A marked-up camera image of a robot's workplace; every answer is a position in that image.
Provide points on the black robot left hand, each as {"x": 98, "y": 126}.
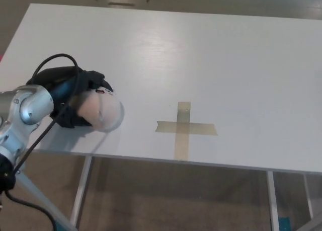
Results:
{"x": 58, "y": 76}

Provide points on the pink dumpling toy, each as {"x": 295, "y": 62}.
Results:
{"x": 105, "y": 112}

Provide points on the white table leg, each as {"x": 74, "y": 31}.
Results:
{"x": 273, "y": 203}
{"x": 81, "y": 190}
{"x": 309, "y": 198}

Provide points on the blue floor tape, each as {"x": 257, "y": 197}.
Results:
{"x": 285, "y": 224}

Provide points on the blue-grey metal frame bar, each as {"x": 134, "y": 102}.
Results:
{"x": 37, "y": 193}

